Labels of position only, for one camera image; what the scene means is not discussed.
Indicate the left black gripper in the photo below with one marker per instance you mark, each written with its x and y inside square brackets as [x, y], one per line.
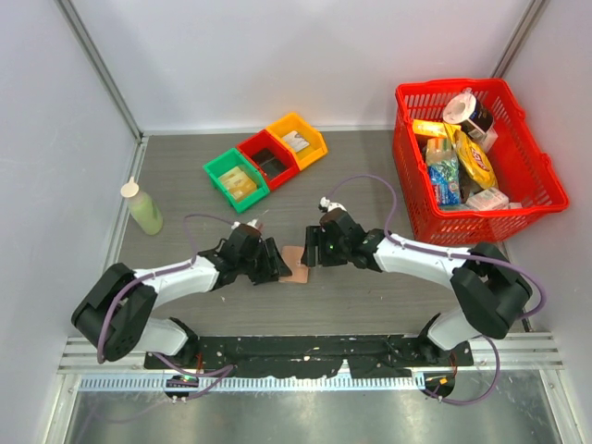
[273, 264]

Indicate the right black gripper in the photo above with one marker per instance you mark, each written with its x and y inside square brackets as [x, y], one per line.
[315, 235]

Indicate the tan leather card holder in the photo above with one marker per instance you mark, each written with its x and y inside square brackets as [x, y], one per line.
[292, 256]

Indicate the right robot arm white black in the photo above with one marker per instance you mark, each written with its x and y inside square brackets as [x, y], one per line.
[491, 295]

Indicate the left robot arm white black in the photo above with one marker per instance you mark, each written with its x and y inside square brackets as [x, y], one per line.
[116, 315]

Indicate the yellow cards in green bin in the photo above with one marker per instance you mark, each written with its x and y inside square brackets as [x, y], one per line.
[238, 183]

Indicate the black cards in red bin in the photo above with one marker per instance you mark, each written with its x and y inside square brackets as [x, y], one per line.
[271, 165]

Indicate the card in yellow bin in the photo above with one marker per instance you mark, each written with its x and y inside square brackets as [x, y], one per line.
[296, 141]

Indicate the green storage bin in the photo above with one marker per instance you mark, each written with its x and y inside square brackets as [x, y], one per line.
[225, 162]

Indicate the red storage bin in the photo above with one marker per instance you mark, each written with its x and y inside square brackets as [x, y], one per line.
[263, 139]

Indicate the yellow storage bin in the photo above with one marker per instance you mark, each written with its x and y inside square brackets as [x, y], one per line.
[293, 121]

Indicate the green liquid squeeze bottle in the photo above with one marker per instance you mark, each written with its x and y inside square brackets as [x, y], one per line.
[142, 207]

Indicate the blue snack bag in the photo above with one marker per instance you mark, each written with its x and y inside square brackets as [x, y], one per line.
[443, 170]

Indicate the yellow snack packet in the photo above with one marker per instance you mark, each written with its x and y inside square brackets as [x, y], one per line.
[433, 129]

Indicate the white small box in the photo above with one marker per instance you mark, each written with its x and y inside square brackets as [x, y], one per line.
[490, 199]

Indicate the yellow chips bag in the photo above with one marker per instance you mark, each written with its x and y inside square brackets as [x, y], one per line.
[474, 161]

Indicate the dark labelled can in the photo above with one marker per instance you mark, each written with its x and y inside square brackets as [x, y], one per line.
[477, 119]

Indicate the red plastic shopping basket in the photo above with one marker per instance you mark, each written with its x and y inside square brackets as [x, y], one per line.
[525, 173]

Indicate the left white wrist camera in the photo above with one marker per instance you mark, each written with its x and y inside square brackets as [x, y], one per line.
[252, 227]

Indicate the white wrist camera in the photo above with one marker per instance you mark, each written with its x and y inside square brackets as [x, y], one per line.
[252, 227]
[326, 205]

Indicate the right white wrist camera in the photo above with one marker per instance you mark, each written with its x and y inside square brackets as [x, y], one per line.
[326, 205]

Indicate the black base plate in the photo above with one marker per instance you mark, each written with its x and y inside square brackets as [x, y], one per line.
[367, 356]

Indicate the white slotted cable duct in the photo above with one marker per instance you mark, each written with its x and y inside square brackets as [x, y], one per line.
[163, 381]

